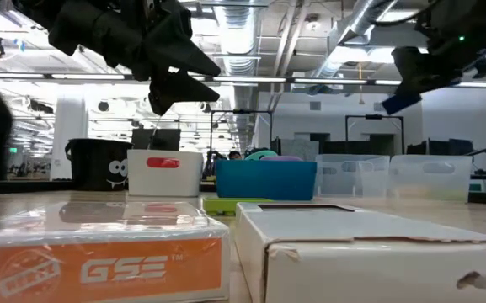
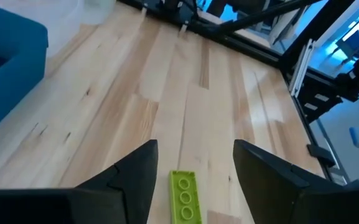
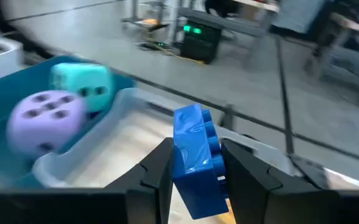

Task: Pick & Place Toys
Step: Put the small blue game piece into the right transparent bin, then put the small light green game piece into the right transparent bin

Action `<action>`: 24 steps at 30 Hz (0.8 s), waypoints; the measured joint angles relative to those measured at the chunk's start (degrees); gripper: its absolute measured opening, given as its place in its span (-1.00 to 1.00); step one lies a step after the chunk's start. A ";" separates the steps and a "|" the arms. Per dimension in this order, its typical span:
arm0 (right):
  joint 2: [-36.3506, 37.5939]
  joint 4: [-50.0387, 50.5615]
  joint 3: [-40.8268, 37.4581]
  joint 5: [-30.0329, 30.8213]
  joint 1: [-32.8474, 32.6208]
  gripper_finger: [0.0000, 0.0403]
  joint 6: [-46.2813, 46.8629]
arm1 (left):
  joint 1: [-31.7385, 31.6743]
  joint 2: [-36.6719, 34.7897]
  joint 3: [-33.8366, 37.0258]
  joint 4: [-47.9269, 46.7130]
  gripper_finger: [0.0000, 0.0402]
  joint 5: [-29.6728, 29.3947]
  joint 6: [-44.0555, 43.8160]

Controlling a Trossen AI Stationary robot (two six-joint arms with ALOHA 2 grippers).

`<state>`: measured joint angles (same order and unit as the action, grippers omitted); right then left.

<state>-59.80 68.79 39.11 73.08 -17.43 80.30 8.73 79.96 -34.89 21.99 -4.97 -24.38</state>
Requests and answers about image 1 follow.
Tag orange card box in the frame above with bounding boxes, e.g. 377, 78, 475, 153
0, 199, 232, 303

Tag purple foam dice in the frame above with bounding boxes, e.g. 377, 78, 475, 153
259, 155, 304, 163

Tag clear plastic bin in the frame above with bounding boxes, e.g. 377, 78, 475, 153
387, 153, 473, 204
313, 153, 392, 199

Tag white plastic bin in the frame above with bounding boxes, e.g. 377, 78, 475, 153
126, 148, 205, 198

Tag black bucket with cartoon eyes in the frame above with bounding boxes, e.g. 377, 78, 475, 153
64, 138, 135, 193

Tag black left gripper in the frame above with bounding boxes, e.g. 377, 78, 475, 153
47, 0, 222, 117

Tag black monitor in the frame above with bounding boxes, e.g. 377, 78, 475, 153
131, 128, 182, 152

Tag lime green plate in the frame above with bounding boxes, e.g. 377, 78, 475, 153
201, 196, 274, 217

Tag black station frame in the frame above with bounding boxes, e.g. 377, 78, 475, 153
344, 114, 405, 156
210, 109, 274, 155

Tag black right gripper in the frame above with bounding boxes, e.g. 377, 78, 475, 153
391, 32, 486, 101

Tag blue plastic bin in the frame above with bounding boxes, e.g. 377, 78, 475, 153
214, 158, 318, 202

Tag blue toy block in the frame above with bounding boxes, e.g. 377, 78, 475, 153
380, 92, 424, 116

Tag white pillar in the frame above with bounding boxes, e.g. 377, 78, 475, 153
50, 83, 90, 178

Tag white card box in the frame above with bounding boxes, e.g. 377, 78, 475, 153
233, 200, 486, 303

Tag linear ceiling light strip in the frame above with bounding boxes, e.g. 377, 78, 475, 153
0, 71, 473, 88

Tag silver air duct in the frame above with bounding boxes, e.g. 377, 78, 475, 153
309, 0, 399, 81
215, 0, 261, 157

